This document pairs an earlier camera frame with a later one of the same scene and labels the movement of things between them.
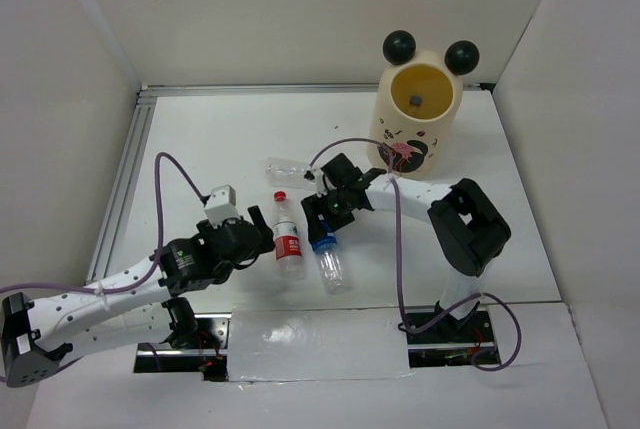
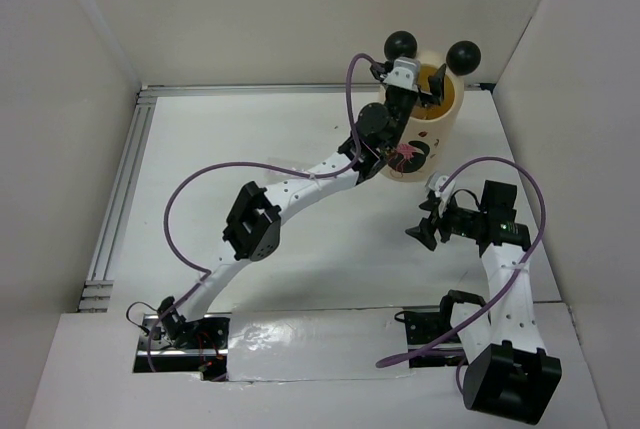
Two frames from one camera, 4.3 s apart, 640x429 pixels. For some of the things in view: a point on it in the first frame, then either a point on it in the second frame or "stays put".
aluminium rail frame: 133,131 stays put
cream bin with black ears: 417,108 stays put
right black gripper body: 335,206 → 456,220
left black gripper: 268,243 → 436,83
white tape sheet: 317,344 stays put
